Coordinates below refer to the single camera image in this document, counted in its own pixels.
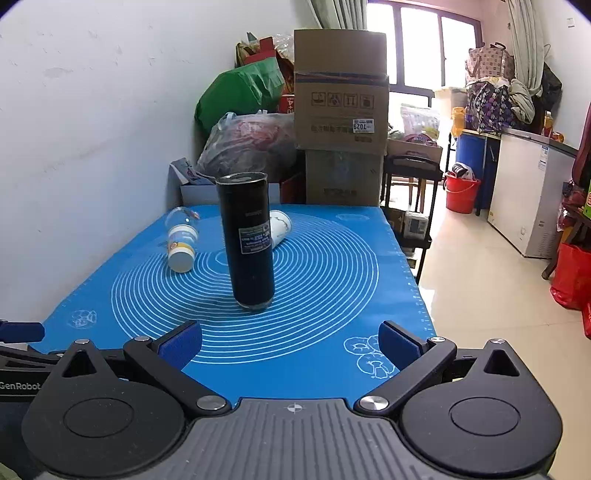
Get black hanging garment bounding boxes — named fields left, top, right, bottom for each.
left=538, top=62, right=563, bottom=112

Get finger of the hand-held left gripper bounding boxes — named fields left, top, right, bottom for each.
left=0, top=320, right=64, bottom=366

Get clear plastic bag red contents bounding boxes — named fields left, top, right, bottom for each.
left=198, top=111, right=298, bottom=183

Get green plastic bag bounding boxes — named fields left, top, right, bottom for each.
left=194, top=60, right=286, bottom=134

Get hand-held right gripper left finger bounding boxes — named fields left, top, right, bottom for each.
left=55, top=320, right=232, bottom=421

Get black shelf cart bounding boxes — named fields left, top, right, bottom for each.
left=381, top=154, right=444, bottom=284

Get red gift bags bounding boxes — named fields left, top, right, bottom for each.
left=235, top=33, right=296, bottom=114

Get blue silicone mat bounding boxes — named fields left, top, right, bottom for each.
left=39, top=204, right=438, bottom=402

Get red box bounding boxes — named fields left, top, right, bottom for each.
left=279, top=173, right=306, bottom=204

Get large cardboard box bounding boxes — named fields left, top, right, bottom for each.
left=294, top=29, right=390, bottom=155

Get tall black cup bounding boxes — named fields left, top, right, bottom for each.
left=215, top=172, right=276, bottom=310

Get white chest freezer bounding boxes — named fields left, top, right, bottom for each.
left=487, top=127, right=580, bottom=259

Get red shopping bag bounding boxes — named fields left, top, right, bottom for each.
left=549, top=242, right=591, bottom=311

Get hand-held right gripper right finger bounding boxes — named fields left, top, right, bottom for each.
left=355, top=320, right=527, bottom=418

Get white paper cup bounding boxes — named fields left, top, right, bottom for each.
left=269, top=210, right=293, bottom=250

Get grey curtain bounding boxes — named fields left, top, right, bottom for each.
left=505, top=0, right=546, bottom=97
left=309, top=0, right=368, bottom=31

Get red bucket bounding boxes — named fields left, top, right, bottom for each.
left=444, top=170, right=481, bottom=214

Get small white box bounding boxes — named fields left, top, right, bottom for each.
left=403, top=211, right=428, bottom=239

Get flat cardboard tray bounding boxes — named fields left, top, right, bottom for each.
left=387, top=138, right=444, bottom=163

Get beige patterned bag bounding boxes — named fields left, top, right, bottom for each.
left=465, top=42, right=515, bottom=84

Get purple floral bag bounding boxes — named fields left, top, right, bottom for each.
left=466, top=78, right=516, bottom=134

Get clear plastic bottle yellow label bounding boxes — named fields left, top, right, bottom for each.
left=165, top=207, right=201, bottom=273

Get small cardboard box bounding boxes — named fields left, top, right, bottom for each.
left=305, top=148, right=385, bottom=207

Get white storage container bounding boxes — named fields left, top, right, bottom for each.
left=434, top=86, right=468, bottom=116

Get clear snack bag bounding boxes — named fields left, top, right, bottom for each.
left=399, top=105, right=441, bottom=144

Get white and blue box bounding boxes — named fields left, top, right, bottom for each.
left=169, top=158, right=282, bottom=207

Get blue barrel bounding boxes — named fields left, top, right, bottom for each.
left=455, top=133, right=488, bottom=183

